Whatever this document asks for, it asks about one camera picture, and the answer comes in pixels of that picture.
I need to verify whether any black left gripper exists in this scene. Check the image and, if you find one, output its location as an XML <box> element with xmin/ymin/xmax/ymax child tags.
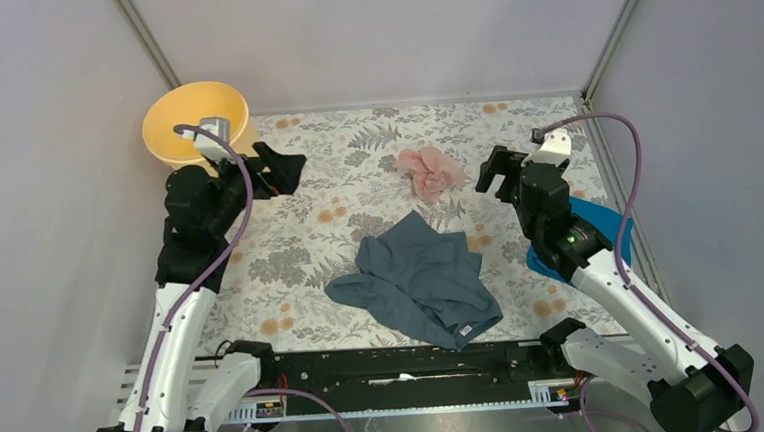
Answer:
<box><xmin>203</xmin><ymin>138</ymin><xmax>311</xmax><ymax>236</ymax></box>

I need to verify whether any pink plastic trash bag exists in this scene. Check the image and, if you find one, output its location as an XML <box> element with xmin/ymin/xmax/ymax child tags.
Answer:
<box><xmin>393</xmin><ymin>146</ymin><xmax>468</xmax><ymax>203</ymax></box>

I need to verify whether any yellow plastic trash bin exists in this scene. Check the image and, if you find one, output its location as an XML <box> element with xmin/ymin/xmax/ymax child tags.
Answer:
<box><xmin>139</xmin><ymin>76</ymin><xmax>265</xmax><ymax>174</ymax></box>

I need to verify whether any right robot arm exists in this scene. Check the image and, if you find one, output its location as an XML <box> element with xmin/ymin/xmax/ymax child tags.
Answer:
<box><xmin>475</xmin><ymin>146</ymin><xmax>754</xmax><ymax>432</ymax></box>

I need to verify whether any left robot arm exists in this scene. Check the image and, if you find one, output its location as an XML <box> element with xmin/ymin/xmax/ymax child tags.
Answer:
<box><xmin>97</xmin><ymin>142</ymin><xmax>307</xmax><ymax>432</ymax></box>

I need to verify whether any floral patterned table mat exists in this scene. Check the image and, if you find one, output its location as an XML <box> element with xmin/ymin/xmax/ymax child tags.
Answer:
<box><xmin>199</xmin><ymin>96</ymin><xmax>622</xmax><ymax>355</ymax></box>

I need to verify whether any bright blue cloth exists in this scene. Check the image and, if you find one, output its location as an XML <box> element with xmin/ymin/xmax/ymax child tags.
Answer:
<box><xmin>526</xmin><ymin>196</ymin><xmax>634</xmax><ymax>285</ymax></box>

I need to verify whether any grey-blue crumpled cloth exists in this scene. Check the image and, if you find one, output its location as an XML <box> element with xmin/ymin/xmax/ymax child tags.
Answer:
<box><xmin>324</xmin><ymin>211</ymin><xmax>503</xmax><ymax>350</ymax></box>

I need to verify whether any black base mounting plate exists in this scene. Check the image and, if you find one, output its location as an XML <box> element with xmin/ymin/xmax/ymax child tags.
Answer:
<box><xmin>238</xmin><ymin>341</ymin><xmax>589</xmax><ymax>413</ymax></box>

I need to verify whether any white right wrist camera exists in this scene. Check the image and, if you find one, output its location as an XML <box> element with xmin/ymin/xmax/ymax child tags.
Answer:
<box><xmin>528</xmin><ymin>128</ymin><xmax>572</xmax><ymax>167</ymax></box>

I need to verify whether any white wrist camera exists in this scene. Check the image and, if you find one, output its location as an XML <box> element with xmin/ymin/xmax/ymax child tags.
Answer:
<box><xmin>528</xmin><ymin>128</ymin><xmax>572</xmax><ymax>167</ymax></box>
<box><xmin>182</xmin><ymin>117</ymin><xmax>233</xmax><ymax>166</ymax></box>

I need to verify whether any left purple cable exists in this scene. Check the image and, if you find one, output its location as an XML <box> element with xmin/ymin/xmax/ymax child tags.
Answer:
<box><xmin>108</xmin><ymin>114</ymin><xmax>355</xmax><ymax>432</ymax></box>

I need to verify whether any purple cable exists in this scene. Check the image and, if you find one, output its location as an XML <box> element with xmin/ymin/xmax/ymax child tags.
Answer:
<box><xmin>529</xmin><ymin>103</ymin><xmax>763</xmax><ymax>432</ymax></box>
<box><xmin>108</xmin><ymin>114</ymin><xmax>355</xmax><ymax>432</ymax></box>

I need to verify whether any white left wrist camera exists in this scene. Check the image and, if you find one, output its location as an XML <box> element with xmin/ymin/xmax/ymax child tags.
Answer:
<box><xmin>182</xmin><ymin>117</ymin><xmax>233</xmax><ymax>166</ymax></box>

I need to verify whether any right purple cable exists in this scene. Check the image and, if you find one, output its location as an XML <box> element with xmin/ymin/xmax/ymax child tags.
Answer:
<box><xmin>529</xmin><ymin>103</ymin><xmax>763</xmax><ymax>432</ymax></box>

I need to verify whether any white slotted cable duct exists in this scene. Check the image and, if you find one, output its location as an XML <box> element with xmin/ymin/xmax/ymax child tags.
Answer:
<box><xmin>223</xmin><ymin>382</ymin><xmax>573</xmax><ymax>425</ymax></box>

